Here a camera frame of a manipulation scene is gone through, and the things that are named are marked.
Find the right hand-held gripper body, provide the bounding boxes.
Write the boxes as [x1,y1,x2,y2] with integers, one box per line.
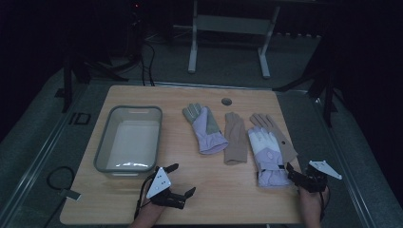
[294,160,343,194]

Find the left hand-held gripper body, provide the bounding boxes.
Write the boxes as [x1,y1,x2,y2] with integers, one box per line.
[145,166,186,210]

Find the white and purple ski glove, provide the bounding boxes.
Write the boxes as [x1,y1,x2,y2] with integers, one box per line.
[247,125,293,189]

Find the grey plastic bin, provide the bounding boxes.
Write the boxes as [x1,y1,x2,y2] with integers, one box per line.
[93,104,163,179]

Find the purple and grey glove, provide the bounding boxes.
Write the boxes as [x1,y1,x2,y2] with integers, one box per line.
[182,103,229,156]

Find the plain beige glove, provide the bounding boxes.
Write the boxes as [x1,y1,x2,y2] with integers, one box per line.
[223,111,249,166]

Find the person's right hand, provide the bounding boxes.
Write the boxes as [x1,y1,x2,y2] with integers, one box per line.
[298,187,329,213]

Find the person's left hand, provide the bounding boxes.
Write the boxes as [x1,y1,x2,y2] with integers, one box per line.
[141,199,165,219]

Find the beige glove with button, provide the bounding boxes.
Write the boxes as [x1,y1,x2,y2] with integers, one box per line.
[249,113,299,165]

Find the black tripod stand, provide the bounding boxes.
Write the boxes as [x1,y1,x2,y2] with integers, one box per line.
[274,37,338,128]
[55,53,129,114]

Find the grey tape piece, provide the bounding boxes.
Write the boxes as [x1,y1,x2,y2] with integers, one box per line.
[59,188,82,201]

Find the dark equipment tower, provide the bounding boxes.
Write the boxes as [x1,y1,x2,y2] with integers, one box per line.
[125,0,147,66]

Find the white metal stand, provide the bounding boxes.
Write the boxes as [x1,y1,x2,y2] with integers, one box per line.
[187,0,281,80]

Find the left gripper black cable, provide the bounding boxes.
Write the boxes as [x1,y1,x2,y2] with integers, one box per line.
[134,173,160,220]

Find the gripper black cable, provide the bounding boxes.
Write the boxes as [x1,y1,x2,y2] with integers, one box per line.
[318,185,331,221]
[134,173,160,220]

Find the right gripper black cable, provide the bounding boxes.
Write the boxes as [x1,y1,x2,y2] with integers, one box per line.
[318,185,331,221]

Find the black hanging cables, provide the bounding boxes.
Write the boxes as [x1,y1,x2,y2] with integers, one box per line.
[139,41,157,87]

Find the black floor cable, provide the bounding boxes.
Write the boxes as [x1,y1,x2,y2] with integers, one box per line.
[42,165,77,228]

